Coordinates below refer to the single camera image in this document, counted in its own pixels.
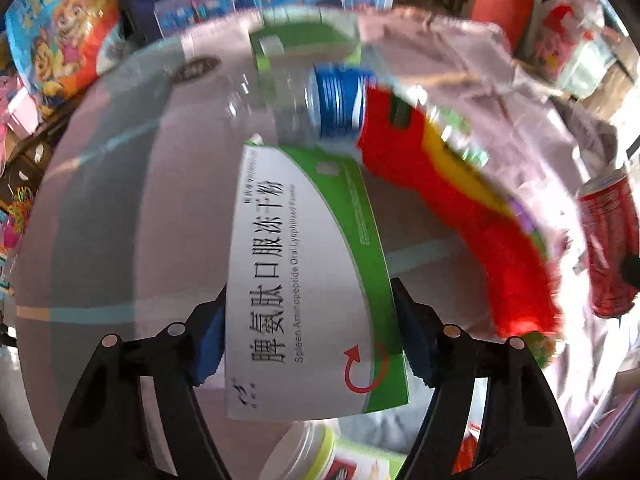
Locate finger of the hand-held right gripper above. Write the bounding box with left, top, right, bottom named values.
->
left=620, top=255, right=640, bottom=292

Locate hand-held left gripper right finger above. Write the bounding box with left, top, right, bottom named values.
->
left=390, top=277, right=578, bottom=480

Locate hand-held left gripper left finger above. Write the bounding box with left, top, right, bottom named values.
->
left=47, top=285, right=232, bottom=480

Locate red drink can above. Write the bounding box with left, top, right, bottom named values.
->
left=576, top=166, right=640, bottom=319

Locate white and green medicine box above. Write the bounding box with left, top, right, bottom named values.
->
left=225, top=144, right=412, bottom=421

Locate red and yellow snack wrapper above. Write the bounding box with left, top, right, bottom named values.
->
left=356, top=85, right=562, bottom=342

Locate lime green plastic lid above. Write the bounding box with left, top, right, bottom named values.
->
left=259, top=420, right=342, bottom=480

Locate clear plastic bag of toys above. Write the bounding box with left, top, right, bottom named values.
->
left=519, top=0, right=623, bottom=102

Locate clear plastic bottle blue label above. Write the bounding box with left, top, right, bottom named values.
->
left=270, top=60, right=380, bottom=147

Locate round black sticker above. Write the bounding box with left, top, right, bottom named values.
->
left=170, top=55, right=222, bottom=85

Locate pink toy package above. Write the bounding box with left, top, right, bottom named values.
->
left=0, top=70, right=42, bottom=142

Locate cartoon puppy print bag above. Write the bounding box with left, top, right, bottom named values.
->
left=5, top=0, right=124, bottom=107

